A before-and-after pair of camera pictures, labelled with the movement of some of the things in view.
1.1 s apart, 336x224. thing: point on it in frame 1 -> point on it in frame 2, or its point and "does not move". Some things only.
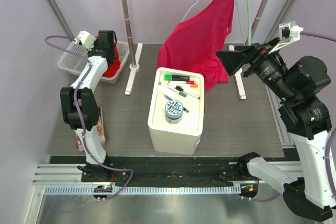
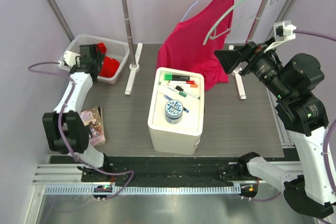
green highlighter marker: [170, 77] does not move
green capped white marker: [181, 92] does not move
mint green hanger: [249, 6] -> [209, 36]
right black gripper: [231, 59] does not move
